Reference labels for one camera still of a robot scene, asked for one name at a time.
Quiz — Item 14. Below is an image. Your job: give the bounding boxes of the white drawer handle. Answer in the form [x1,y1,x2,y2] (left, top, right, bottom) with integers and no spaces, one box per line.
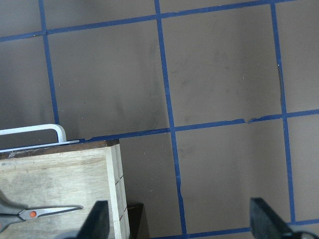
[0,123,80,151]

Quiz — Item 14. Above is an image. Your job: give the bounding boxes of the light wood drawer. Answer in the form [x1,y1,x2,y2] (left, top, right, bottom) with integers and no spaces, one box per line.
[0,139,130,239]

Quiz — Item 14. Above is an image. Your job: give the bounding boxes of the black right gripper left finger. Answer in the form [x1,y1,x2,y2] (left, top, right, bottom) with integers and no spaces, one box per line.
[63,200,110,239]

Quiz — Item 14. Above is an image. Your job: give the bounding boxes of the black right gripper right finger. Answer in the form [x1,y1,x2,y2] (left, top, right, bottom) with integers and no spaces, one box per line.
[249,198,319,239]

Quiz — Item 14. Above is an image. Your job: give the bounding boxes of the orange grey scissors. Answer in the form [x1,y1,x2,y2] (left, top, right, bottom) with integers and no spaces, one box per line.
[0,191,84,233]

